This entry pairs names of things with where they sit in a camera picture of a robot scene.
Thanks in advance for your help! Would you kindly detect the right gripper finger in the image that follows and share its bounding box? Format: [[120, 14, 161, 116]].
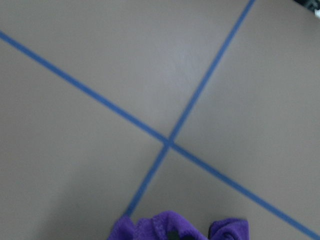
[[167, 230, 179, 240]]

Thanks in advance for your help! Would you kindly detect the purple microfibre towel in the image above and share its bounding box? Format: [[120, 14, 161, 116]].
[[108, 211, 250, 240]]

